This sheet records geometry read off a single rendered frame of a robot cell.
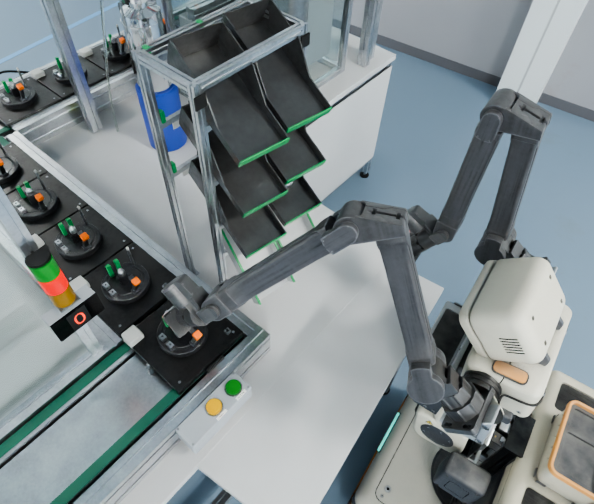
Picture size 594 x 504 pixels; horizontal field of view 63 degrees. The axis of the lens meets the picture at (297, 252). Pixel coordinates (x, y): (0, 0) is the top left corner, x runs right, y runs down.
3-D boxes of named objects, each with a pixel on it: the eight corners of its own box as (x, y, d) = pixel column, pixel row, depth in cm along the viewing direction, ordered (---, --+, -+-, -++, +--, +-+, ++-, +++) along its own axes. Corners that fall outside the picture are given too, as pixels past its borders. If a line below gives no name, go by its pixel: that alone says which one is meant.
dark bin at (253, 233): (284, 235, 132) (292, 226, 125) (246, 259, 126) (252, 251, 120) (228, 153, 134) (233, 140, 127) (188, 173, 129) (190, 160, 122)
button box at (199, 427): (252, 395, 133) (252, 386, 129) (196, 455, 123) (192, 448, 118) (234, 379, 136) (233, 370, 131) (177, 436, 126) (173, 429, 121)
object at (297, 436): (441, 292, 165) (444, 288, 163) (295, 545, 118) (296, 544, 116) (275, 205, 187) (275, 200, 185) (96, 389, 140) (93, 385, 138)
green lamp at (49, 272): (65, 272, 101) (56, 258, 97) (43, 287, 99) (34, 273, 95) (51, 259, 103) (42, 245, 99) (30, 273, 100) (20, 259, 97)
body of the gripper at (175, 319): (161, 318, 119) (170, 317, 112) (192, 292, 124) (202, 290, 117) (177, 338, 120) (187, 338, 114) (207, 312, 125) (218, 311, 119)
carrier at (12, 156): (50, 174, 177) (36, 148, 167) (-13, 210, 165) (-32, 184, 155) (14, 145, 186) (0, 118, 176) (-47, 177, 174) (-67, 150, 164)
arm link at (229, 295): (364, 242, 85) (373, 216, 94) (345, 217, 84) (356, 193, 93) (209, 329, 107) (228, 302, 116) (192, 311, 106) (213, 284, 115)
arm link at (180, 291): (220, 317, 105) (235, 295, 112) (186, 278, 103) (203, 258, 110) (186, 336, 111) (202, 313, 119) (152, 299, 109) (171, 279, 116)
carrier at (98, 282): (184, 285, 149) (177, 261, 139) (120, 338, 137) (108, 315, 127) (135, 245, 158) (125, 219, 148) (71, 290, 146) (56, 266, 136)
